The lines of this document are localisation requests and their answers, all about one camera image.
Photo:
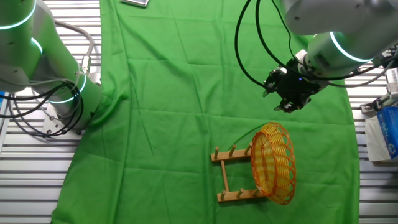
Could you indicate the blue tissue pack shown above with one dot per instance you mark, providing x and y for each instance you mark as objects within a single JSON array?
[{"x": 388, "y": 133}]

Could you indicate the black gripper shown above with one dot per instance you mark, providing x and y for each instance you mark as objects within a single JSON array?
[{"x": 295, "y": 84}]

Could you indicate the silver kitchen scale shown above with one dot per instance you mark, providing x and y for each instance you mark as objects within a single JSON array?
[{"x": 135, "y": 2}]

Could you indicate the orange woven basket dish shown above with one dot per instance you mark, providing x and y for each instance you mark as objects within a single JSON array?
[{"x": 273, "y": 165}]

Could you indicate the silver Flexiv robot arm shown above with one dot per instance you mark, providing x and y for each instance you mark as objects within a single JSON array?
[{"x": 31, "y": 46}]

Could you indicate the green cloth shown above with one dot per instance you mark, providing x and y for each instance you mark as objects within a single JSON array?
[{"x": 171, "y": 93}]

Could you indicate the wooden dish rack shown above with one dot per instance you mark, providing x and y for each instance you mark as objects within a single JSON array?
[{"x": 230, "y": 155}]

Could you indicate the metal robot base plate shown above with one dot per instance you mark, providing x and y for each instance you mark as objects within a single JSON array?
[{"x": 51, "y": 123}]

